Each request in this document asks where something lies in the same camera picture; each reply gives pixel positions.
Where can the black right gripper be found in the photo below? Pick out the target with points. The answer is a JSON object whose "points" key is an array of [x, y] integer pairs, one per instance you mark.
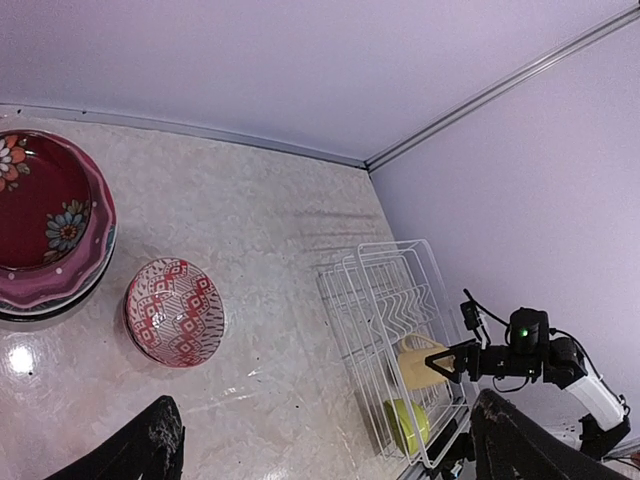
{"points": [[470, 357]]}

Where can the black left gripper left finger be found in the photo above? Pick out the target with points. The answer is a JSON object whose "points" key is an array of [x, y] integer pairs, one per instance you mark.
{"points": [[150, 446]]}

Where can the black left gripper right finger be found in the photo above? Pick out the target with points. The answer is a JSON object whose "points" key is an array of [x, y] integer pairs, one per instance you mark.
{"points": [[508, 444]]}

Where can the yellow cup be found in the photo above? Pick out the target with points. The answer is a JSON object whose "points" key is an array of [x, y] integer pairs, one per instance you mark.
{"points": [[414, 348]]}

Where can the lime green bowl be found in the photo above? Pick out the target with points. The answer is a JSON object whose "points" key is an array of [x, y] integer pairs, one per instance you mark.
{"points": [[408, 424]]}

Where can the blue white zigzag bowl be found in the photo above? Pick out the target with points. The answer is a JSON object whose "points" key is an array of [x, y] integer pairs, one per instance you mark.
{"points": [[174, 313]]}

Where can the pink polka dot plate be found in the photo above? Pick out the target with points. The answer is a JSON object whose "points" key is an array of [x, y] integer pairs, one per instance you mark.
{"points": [[103, 211]]}

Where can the dark red floral plate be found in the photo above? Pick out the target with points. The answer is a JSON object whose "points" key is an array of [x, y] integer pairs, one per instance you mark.
{"points": [[45, 200]]}

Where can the black rimmed striped plate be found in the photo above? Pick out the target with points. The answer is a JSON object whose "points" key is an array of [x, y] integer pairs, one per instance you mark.
{"points": [[45, 293]]}

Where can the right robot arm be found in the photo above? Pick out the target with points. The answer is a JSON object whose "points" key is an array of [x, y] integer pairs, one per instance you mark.
{"points": [[533, 351]]}

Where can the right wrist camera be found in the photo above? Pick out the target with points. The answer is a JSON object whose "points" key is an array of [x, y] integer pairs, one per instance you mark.
{"points": [[473, 320]]}

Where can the white wire dish rack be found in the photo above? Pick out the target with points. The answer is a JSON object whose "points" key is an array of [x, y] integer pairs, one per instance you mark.
{"points": [[375, 295]]}

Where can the right aluminium corner post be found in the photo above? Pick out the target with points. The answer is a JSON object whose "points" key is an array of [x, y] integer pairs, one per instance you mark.
{"points": [[506, 84]]}

